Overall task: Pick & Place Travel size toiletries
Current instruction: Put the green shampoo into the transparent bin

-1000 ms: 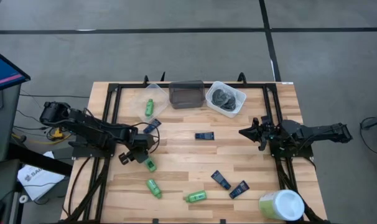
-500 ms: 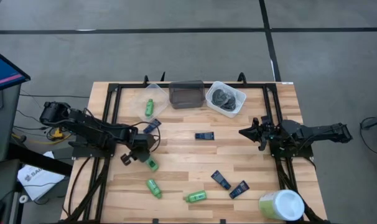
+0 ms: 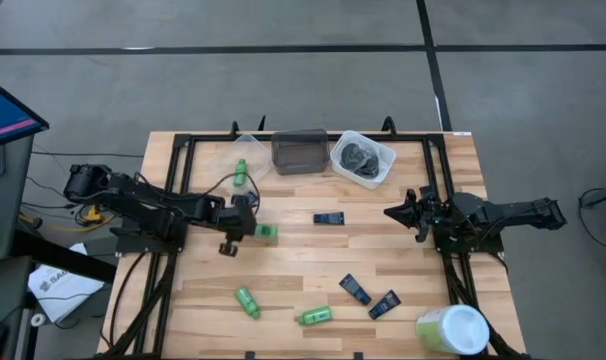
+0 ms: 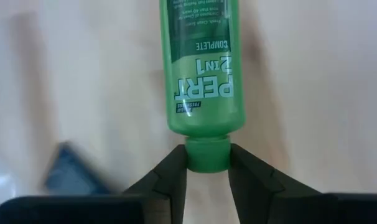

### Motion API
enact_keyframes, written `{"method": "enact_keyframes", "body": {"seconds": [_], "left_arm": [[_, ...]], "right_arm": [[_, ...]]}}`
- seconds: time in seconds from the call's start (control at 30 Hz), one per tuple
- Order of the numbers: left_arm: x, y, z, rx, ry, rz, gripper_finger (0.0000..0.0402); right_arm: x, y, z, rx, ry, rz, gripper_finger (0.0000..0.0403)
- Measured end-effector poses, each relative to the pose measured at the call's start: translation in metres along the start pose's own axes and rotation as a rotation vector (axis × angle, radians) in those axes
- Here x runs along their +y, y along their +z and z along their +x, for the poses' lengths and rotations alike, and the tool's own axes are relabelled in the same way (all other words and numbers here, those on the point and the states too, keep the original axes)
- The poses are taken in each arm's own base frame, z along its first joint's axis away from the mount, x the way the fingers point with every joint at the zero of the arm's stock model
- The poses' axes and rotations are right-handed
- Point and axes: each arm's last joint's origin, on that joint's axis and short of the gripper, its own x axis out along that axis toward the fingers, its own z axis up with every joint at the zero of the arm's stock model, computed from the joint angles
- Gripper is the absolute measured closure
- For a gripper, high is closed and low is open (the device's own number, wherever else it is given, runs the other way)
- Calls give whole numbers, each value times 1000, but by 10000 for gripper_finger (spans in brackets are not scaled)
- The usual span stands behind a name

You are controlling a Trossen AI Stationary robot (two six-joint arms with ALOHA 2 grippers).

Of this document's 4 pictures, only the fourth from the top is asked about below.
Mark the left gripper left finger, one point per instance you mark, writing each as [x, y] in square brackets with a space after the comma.
[166, 193]

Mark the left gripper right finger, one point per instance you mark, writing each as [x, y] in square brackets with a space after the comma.
[257, 193]

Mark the green shampoo bottle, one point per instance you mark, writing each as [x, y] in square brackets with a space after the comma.
[204, 109]

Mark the dark blue toiletry tube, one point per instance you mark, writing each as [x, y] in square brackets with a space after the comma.
[73, 174]

